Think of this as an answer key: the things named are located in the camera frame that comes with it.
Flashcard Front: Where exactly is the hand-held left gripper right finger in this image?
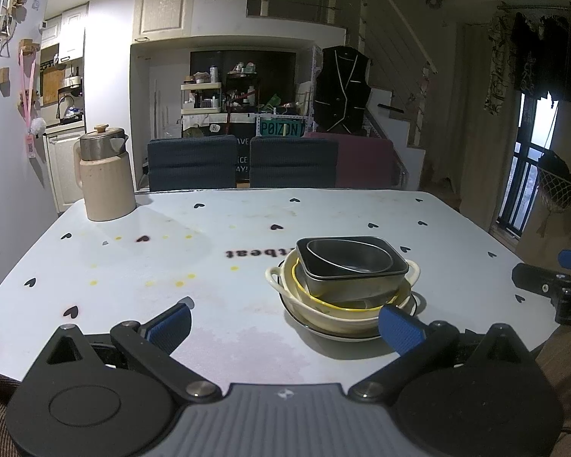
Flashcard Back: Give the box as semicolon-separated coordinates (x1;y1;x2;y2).
347;305;536;403

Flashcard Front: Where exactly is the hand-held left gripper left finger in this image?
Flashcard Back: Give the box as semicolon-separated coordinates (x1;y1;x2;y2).
43;297;222;403

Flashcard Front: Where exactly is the white black-rimmed square plate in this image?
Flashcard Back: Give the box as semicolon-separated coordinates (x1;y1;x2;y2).
284;292;420;344

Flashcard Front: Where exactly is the large rectangular steel bowl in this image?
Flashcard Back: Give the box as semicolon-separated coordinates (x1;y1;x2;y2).
296;236;409;304

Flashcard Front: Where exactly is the cream two-handled ceramic bowl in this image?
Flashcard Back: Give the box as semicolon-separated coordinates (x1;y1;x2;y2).
265;248;421;337

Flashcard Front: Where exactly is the small square steel bowl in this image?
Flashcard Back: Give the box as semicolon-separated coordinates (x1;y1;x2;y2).
307;239;395;275

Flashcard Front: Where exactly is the floral yellow-rimmed ceramic bowl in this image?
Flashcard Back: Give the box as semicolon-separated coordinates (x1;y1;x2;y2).
292;256;413;318

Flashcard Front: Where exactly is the balcony glass door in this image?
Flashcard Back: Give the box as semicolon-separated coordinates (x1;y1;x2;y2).
496;90;561;240

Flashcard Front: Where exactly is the beige kettle with steel top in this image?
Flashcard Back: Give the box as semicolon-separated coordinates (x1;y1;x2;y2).
73;124;138;222

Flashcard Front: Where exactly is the dark blue chair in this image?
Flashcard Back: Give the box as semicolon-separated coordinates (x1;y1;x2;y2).
249;136;339;189
147;134;239;192

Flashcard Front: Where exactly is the maroon chair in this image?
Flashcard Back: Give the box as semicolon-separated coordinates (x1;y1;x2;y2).
305;132;397;189

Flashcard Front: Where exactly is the black lettered board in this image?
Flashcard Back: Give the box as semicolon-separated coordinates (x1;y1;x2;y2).
233;136;253;187

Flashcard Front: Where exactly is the white kitchen base cabinet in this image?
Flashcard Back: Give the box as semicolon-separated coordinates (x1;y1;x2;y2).
44;126;87;215

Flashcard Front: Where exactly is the teal lettered sign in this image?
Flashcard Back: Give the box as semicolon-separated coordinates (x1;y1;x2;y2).
259;119;306;138

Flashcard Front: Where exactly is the cluttered storage shelf rack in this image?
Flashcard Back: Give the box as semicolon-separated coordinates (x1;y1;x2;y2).
180;61;315;139

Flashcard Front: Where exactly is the black vest on mannequin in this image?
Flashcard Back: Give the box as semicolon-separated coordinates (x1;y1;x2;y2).
312;46;373;135

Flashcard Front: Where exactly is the staircase handrail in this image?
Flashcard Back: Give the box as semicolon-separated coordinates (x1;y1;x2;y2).
359;0;439;76

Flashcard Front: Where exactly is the white upper kitchen cabinet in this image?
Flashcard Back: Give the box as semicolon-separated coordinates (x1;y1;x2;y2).
40;5;89;64

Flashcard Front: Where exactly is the white overhead cupboard door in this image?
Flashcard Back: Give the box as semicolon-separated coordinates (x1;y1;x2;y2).
133;0;197;43

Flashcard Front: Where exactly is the hanging rope net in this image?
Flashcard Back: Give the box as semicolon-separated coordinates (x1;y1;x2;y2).
534;149;571;237

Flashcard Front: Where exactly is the pink lanyard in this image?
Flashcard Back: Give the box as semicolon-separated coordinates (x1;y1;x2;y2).
18;38;47;159

